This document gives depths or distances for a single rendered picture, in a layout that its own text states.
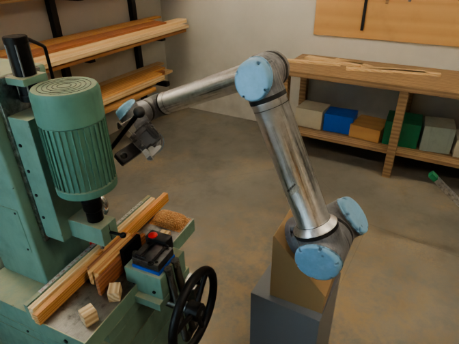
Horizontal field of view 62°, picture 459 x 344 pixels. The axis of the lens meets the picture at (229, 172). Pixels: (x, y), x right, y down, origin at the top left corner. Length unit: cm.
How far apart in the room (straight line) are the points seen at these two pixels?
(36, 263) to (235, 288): 133
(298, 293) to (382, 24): 287
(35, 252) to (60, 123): 54
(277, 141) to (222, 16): 349
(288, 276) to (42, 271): 89
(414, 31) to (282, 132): 289
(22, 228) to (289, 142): 88
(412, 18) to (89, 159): 328
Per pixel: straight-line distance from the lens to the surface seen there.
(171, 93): 151
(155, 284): 123
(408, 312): 254
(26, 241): 142
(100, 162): 112
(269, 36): 433
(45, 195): 128
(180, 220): 147
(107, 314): 123
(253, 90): 112
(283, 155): 117
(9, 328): 167
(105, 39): 374
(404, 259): 287
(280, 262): 155
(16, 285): 159
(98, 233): 127
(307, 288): 159
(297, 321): 169
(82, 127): 106
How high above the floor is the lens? 181
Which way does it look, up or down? 30 degrees down
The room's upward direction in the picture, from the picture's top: 1 degrees counter-clockwise
